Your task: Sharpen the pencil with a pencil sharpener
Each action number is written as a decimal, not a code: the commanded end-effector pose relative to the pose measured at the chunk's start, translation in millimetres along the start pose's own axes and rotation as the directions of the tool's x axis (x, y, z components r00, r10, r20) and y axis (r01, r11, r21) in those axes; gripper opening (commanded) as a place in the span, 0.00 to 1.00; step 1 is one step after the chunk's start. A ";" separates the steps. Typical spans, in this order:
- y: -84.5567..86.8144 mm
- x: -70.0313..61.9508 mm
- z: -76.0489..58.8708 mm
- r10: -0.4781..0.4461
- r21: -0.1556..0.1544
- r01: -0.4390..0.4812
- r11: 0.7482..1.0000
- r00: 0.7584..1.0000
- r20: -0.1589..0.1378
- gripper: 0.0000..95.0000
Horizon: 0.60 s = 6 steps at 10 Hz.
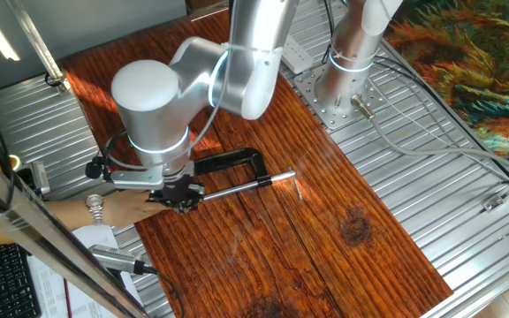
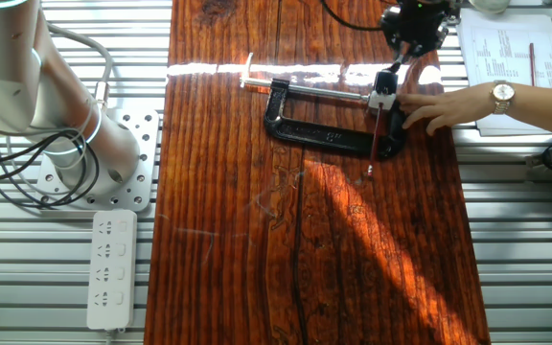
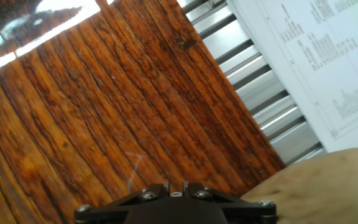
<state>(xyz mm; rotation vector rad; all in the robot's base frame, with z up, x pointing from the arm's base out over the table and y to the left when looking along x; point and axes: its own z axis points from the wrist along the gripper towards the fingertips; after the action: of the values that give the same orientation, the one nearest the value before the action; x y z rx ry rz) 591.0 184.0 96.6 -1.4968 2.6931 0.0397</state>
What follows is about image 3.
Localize brown wooden board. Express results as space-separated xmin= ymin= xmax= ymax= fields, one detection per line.
xmin=0 ymin=0 xmax=287 ymax=224

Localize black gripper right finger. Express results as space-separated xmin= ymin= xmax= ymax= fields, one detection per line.
xmin=175 ymin=180 xmax=277 ymax=224

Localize bare person hand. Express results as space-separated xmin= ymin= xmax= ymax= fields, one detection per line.
xmin=240 ymin=147 xmax=358 ymax=224

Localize printed white paper sheets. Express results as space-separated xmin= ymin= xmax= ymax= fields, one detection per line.
xmin=227 ymin=0 xmax=358 ymax=153

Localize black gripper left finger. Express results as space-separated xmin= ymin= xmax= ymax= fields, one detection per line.
xmin=75 ymin=182 xmax=176 ymax=224

